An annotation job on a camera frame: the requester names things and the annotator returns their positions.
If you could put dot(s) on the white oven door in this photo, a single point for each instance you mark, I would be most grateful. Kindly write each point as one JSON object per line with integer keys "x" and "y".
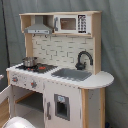
{"x": 7, "y": 94}

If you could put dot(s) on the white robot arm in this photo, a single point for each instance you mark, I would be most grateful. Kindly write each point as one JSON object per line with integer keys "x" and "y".
{"x": 17, "y": 122}

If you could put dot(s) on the white wooden toy kitchen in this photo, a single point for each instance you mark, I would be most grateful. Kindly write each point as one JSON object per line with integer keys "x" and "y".
{"x": 61, "y": 50}

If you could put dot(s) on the grey toy sink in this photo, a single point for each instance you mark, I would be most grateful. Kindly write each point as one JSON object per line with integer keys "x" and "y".
{"x": 72, "y": 74}

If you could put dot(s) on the black toy faucet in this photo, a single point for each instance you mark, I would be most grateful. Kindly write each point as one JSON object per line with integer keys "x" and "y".
{"x": 83, "y": 56}

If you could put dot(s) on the black toy stovetop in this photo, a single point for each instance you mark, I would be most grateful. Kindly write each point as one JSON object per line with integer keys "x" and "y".
{"x": 39, "y": 68}

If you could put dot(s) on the small metal pot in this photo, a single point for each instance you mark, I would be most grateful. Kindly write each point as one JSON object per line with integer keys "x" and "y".
{"x": 29, "y": 61}

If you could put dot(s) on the right red stove knob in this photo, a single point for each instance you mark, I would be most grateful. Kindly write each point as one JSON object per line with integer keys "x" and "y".
{"x": 33, "y": 84}

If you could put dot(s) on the red stove knob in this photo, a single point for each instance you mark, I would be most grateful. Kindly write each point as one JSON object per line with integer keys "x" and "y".
{"x": 14, "y": 79}
{"x": 33, "y": 84}

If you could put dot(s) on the white cabinet door with dispenser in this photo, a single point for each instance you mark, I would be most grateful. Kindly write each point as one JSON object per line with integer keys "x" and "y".
{"x": 62, "y": 106}

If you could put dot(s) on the white toy microwave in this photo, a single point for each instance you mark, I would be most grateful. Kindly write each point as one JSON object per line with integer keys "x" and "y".
{"x": 73, "y": 24}

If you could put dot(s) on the grey range hood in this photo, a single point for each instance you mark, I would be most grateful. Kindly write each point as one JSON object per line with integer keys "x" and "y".
{"x": 39, "y": 27}

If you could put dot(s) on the left red stove knob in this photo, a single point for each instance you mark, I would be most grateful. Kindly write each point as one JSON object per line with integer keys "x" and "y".
{"x": 14, "y": 79}

